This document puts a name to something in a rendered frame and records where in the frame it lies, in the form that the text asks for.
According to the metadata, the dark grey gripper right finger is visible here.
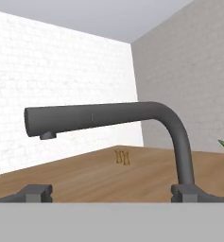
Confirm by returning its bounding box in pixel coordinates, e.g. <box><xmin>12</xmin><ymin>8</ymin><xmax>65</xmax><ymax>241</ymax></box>
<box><xmin>170</xmin><ymin>183</ymin><xmax>224</xmax><ymax>203</ymax></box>

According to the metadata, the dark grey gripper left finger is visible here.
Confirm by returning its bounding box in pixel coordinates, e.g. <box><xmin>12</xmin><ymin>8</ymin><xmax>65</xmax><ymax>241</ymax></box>
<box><xmin>0</xmin><ymin>183</ymin><xmax>54</xmax><ymax>203</ymax></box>

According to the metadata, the dark grey sink tap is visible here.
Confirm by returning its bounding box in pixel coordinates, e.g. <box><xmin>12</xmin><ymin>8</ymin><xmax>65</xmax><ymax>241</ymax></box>
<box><xmin>24</xmin><ymin>100</ymin><xmax>196</xmax><ymax>186</ymax></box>

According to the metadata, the small yellow-brown object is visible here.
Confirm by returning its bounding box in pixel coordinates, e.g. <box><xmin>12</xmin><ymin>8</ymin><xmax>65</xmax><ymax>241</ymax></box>
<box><xmin>114</xmin><ymin>148</ymin><xmax>131</xmax><ymax>166</ymax></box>

